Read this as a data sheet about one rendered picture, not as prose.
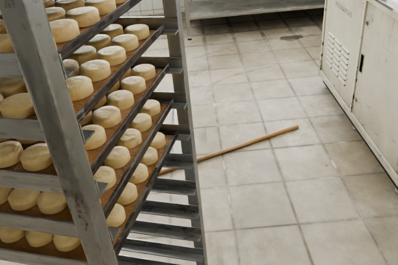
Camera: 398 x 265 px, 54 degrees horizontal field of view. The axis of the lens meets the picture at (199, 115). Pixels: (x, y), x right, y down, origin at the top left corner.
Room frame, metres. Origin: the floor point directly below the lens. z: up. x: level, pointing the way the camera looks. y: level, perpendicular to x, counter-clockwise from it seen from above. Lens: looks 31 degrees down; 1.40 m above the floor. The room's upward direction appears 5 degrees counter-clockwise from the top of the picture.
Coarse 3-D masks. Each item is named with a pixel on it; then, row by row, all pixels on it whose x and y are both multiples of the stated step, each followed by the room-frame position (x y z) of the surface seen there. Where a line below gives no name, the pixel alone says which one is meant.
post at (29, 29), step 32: (0, 0) 0.38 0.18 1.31; (32, 0) 0.39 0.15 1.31; (32, 32) 0.38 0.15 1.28; (32, 64) 0.38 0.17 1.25; (32, 96) 0.38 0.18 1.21; (64, 96) 0.39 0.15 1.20; (64, 128) 0.38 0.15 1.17; (64, 160) 0.38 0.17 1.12; (64, 192) 0.38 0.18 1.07; (96, 192) 0.40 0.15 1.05; (96, 224) 0.38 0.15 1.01; (96, 256) 0.38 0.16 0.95
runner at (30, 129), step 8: (0, 120) 0.44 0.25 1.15; (8, 120) 0.43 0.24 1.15; (16, 120) 0.43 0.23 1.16; (24, 120) 0.43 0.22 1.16; (32, 120) 0.42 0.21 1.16; (0, 128) 0.44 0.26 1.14; (8, 128) 0.43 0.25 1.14; (16, 128) 0.43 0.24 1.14; (24, 128) 0.43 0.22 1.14; (32, 128) 0.42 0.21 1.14; (40, 128) 0.42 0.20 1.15; (80, 128) 0.40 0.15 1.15; (0, 136) 0.44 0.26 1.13; (8, 136) 0.44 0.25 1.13; (16, 136) 0.43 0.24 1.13; (24, 136) 0.43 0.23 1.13; (32, 136) 0.42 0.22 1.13; (40, 136) 0.42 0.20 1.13; (88, 136) 0.42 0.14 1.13
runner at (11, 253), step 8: (0, 248) 0.47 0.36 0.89; (0, 256) 0.47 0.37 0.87; (8, 256) 0.46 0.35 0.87; (16, 256) 0.46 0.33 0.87; (24, 256) 0.45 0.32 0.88; (32, 256) 0.45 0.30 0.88; (40, 256) 0.44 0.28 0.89; (48, 256) 0.44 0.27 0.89; (32, 264) 0.45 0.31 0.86; (40, 264) 0.45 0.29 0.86; (48, 264) 0.44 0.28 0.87; (56, 264) 0.44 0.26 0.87; (64, 264) 0.43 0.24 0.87; (72, 264) 0.43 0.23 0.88; (80, 264) 0.42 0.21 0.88; (88, 264) 0.42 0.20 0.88; (120, 264) 0.43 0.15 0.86
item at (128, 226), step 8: (176, 136) 0.79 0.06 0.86; (168, 144) 0.77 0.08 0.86; (168, 152) 0.73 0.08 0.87; (160, 160) 0.71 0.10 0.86; (160, 168) 0.67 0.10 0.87; (152, 176) 0.65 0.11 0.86; (152, 184) 0.62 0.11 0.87; (144, 192) 0.60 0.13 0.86; (144, 200) 0.58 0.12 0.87; (136, 208) 0.56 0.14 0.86; (136, 216) 0.54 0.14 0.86; (128, 224) 0.52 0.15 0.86; (128, 232) 0.50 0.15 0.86; (120, 240) 0.47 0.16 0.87; (120, 248) 0.46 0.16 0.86
